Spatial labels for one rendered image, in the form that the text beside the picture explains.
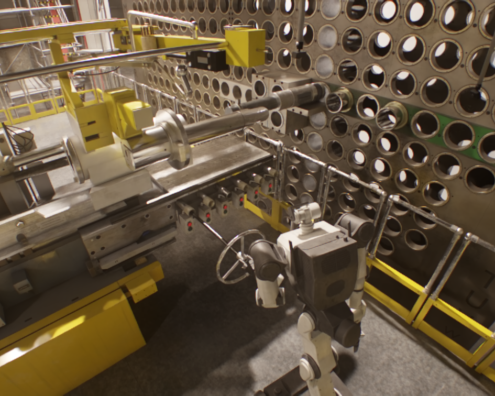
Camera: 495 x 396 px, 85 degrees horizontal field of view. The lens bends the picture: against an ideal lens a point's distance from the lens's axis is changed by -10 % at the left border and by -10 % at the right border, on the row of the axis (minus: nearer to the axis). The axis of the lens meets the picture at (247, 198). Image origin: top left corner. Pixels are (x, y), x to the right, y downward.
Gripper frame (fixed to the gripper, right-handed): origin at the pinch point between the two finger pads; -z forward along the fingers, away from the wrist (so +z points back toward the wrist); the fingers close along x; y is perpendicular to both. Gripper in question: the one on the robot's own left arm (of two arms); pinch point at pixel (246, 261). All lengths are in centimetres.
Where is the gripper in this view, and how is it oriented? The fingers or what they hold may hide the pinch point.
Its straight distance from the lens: 180.2
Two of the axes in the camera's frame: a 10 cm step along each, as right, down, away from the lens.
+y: -0.1, 8.2, 5.7
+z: 6.5, 4.4, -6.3
